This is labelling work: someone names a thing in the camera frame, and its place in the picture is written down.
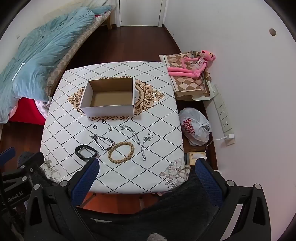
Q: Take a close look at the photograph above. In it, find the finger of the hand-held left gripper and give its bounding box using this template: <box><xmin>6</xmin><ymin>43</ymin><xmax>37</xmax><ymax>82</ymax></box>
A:
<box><xmin>1</xmin><ymin>152</ymin><xmax>45</xmax><ymax>188</ymax></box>
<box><xmin>0</xmin><ymin>147</ymin><xmax>16</xmax><ymax>171</ymax></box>

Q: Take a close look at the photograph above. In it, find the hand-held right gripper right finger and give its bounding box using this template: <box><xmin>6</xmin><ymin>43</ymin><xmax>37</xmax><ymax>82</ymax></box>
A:
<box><xmin>195</xmin><ymin>159</ymin><xmax>271</xmax><ymax>241</ymax></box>

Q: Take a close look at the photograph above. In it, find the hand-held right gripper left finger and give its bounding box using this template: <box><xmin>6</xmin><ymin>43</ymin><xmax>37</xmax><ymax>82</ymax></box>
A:
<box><xmin>24</xmin><ymin>158</ymin><xmax>100</xmax><ymax>233</ymax></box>

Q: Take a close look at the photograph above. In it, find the black smart watch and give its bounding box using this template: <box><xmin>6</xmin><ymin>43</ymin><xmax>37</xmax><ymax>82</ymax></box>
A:
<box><xmin>75</xmin><ymin>144</ymin><xmax>99</xmax><ymax>160</ymax></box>

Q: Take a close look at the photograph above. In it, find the chunky silver chain bracelet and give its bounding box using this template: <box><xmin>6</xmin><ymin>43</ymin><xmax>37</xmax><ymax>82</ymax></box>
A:
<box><xmin>90</xmin><ymin>134</ymin><xmax>115</xmax><ymax>152</ymax></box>

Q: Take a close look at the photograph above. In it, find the wooden bead bracelet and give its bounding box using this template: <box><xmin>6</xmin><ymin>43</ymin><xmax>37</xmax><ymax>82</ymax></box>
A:
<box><xmin>108</xmin><ymin>141</ymin><xmax>135</xmax><ymax>164</ymax></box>

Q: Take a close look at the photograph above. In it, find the thin silver chain bracelet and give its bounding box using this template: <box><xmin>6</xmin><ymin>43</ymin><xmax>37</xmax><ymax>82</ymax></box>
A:
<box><xmin>120</xmin><ymin>125</ymin><xmax>141</xmax><ymax>145</ymax></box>

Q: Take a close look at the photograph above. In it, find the white cardboard box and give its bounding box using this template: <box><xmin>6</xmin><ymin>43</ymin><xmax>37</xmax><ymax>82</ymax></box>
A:
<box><xmin>80</xmin><ymin>77</ymin><xmax>135</xmax><ymax>117</ymax></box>

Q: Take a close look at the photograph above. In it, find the small beige box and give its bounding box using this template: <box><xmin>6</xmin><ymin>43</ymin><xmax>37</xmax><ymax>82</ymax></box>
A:
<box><xmin>187</xmin><ymin>152</ymin><xmax>207</xmax><ymax>165</ymax></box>

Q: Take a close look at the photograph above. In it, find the black fuzzy clothing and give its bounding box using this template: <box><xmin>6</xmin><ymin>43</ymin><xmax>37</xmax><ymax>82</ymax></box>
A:
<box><xmin>79</xmin><ymin>173</ymin><xmax>222</xmax><ymax>241</ymax></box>

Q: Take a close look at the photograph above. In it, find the red cloth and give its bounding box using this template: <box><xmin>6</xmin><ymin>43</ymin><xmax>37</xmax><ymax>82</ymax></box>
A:
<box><xmin>9</xmin><ymin>97</ymin><xmax>47</xmax><ymax>126</ymax></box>

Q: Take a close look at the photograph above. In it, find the pink checked sheet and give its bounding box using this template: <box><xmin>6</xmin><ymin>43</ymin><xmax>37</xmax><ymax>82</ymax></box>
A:
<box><xmin>35</xmin><ymin>100</ymin><xmax>50</xmax><ymax>118</ymax></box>

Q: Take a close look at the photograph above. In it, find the white plastic bag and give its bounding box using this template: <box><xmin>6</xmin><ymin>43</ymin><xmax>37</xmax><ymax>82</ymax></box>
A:
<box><xmin>179</xmin><ymin>108</ymin><xmax>211</xmax><ymax>146</ymax></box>

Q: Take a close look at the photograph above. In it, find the white power strip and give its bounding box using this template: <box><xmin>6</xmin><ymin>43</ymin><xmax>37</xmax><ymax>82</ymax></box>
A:
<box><xmin>211</xmin><ymin>85</ymin><xmax>236</xmax><ymax>146</ymax></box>

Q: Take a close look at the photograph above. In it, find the grey fuzzy object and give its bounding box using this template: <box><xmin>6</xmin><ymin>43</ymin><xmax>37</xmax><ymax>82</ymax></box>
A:
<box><xmin>148</xmin><ymin>233</ymin><xmax>167</xmax><ymax>241</ymax></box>

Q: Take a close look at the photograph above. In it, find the diamond patterned tablecloth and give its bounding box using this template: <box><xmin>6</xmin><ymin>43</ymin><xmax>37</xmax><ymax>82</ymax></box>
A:
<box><xmin>40</xmin><ymin>61</ymin><xmax>191</xmax><ymax>194</ymax></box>

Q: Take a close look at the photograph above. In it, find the brown checked cushion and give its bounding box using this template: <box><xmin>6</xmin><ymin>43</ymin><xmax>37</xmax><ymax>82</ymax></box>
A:
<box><xmin>159</xmin><ymin>51</ymin><xmax>214</xmax><ymax>100</ymax></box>

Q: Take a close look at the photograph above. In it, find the light blue duvet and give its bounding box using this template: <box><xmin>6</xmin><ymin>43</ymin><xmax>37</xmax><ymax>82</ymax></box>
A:
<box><xmin>0</xmin><ymin>6</ymin><xmax>111</xmax><ymax>123</ymax></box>

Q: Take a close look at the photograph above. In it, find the bed with checked mattress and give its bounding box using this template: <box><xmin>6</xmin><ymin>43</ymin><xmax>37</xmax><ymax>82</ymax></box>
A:
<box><xmin>45</xmin><ymin>11</ymin><xmax>112</xmax><ymax>102</ymax></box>

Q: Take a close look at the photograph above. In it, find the pink plush toy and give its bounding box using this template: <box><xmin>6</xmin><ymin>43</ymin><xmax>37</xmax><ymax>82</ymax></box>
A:
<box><xmin>168</xmin><ymin>49</ymin><xmax>217</xmax><ymax>80</ymax></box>

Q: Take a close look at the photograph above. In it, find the white door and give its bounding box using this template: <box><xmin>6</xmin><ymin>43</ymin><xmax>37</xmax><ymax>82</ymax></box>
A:
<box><xmin>119</xmin><ymin>0</ymin><xmax>163</xmax><ymax>27</ymax></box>

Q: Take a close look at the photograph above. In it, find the white charger cable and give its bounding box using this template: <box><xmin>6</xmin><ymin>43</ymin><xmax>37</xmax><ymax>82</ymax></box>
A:
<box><xmin>196</xmin><ymin>137</ymin><xmax>227</xmax><ymax>160</ymax></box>

